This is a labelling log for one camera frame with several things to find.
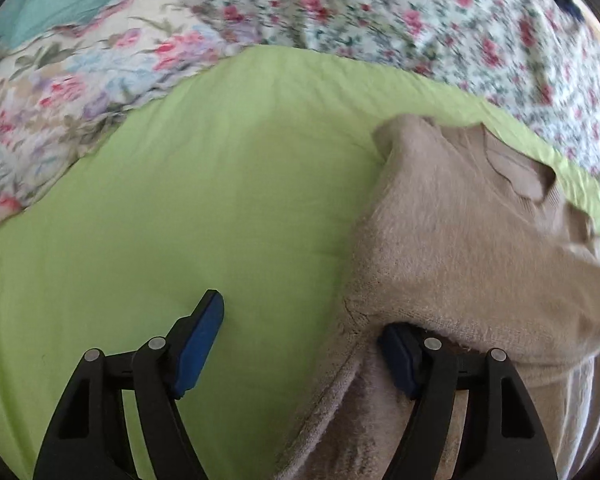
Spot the green bed sheet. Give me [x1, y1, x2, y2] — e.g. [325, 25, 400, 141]
[0, 44, 600, 480]

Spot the beige knit sweater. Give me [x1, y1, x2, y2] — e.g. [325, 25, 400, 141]
[275, 114, 600, 480]

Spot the pastel floral ruffled pillow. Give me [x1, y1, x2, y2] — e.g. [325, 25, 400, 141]
[0, 0, 261, 228]

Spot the white pink floral quilt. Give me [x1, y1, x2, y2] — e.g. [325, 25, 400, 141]
[180, 0, 600, 196]

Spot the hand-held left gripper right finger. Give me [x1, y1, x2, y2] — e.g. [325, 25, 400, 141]
[377, 322, 561, 480]

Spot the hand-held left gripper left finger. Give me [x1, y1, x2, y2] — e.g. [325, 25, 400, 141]
[32, 289, 226, 480]

